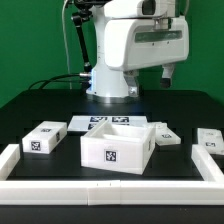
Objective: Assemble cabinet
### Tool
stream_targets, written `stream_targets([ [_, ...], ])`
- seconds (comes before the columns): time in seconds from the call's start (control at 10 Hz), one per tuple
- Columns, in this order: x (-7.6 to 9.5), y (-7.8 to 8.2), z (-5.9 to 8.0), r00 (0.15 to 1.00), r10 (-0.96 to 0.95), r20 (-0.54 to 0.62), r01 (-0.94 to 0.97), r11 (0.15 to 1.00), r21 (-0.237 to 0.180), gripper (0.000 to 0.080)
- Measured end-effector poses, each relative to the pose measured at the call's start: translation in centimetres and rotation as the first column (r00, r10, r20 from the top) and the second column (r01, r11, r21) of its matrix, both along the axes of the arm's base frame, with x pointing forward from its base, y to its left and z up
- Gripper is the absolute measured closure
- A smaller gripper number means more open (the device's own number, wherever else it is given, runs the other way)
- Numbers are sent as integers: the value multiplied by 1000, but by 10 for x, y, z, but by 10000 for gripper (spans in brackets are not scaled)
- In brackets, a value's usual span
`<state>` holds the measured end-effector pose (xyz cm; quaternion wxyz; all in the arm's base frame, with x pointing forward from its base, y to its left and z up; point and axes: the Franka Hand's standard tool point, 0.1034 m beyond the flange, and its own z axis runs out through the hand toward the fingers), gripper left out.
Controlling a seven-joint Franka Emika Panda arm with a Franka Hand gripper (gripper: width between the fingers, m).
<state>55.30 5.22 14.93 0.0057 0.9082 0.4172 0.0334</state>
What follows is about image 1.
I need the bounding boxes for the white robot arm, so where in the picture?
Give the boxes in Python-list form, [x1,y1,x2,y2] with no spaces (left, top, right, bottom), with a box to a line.
[87,0,189,103]

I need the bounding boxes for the white cable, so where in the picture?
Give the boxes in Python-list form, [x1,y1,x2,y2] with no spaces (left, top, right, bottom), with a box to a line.
[61,0,74,90]

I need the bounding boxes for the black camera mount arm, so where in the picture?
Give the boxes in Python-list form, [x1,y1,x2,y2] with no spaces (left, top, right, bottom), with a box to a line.
[71,0,97,72]

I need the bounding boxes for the white cabinet door with knob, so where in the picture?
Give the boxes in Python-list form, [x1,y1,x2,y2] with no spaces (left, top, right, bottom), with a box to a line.
[147,122,181,146]

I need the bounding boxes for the flat white panel with tags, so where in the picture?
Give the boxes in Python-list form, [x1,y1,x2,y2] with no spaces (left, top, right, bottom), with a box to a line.
[66,115,148,134]

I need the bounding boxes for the black cable bundle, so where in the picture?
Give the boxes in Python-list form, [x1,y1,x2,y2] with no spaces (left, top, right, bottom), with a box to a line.
[27,72,92,91]

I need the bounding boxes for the white block with tags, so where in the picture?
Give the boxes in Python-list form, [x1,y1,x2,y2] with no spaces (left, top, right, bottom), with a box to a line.
[22,121,67,154]

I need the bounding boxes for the white cabinet body box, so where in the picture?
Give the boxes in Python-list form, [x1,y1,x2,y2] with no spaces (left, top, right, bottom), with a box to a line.
[81,120,155,175]

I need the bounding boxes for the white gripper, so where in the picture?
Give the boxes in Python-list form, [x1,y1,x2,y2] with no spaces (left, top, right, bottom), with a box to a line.
[104,17,189,98]

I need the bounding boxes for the white U-shaped fence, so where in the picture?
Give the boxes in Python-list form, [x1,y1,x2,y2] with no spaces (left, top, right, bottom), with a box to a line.
[0,145,224,205]

